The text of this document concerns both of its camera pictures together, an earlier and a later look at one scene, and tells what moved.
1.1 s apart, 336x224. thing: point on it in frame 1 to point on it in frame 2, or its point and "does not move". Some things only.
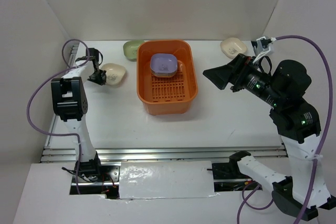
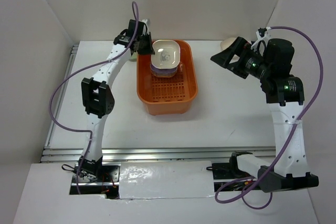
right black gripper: [238, 68] to [241, 47]
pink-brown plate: [163, 75] does not move
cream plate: [115, 73] to [167, 53]
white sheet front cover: [163, 179] does not move
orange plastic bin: [171, 96] does not move
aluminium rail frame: [126, 154] does not move
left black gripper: [101, 81] to [149, 50]
